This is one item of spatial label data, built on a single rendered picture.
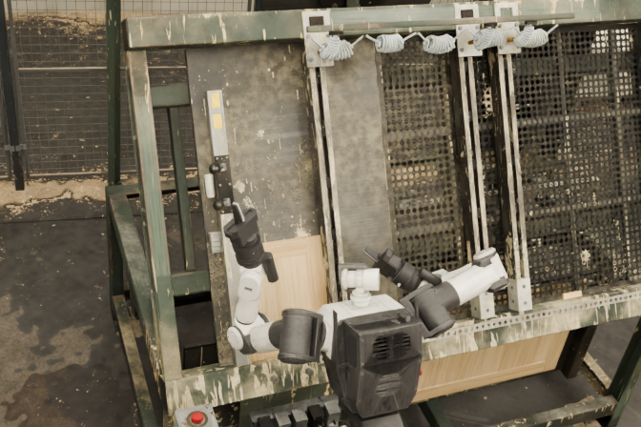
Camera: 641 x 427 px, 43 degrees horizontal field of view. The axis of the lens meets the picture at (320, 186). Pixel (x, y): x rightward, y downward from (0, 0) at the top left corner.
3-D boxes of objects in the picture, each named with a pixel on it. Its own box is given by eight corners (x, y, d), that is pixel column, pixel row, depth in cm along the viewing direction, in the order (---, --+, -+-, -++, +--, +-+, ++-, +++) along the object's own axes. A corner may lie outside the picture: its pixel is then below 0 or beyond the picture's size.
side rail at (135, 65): (159, 374, 283) (165, 381, 273) (122, 54, 276) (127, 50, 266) (176, 370, 286) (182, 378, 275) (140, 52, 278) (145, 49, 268)
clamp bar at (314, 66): (324, 345, 298) (350, 359, 276) (292, 16, 290) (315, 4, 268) (350, 339, 302) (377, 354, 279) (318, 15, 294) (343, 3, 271)
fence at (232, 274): (234, 364, 287) (237, 366, 283) (204, 91, 280) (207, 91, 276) (247, 361, 288) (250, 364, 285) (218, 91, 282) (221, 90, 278)
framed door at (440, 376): (382, 405, 360) (383, 409, 359) (403, 313, 329) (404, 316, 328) (551, 365, 392) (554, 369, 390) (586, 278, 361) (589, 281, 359)
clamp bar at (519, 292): (505, 309, 325) (541, 320, 303) (479, 8, 317) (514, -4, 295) (526, 305, 329) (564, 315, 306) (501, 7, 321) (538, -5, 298)
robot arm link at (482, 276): (505, 245, 264) (449, 274, 256) (521, 281, 264) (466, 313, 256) (485, 247, 275) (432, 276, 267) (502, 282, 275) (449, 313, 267)
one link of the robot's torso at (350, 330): (444, 416, 245) (444, 303, 237) (339, 440, 233) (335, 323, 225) (399, 375, 272) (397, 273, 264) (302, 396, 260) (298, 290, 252)
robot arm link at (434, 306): (468, 309, 255) (433, 329, 250) (459, 316, 263) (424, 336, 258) (447, 276, 258) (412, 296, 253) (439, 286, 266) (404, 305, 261)
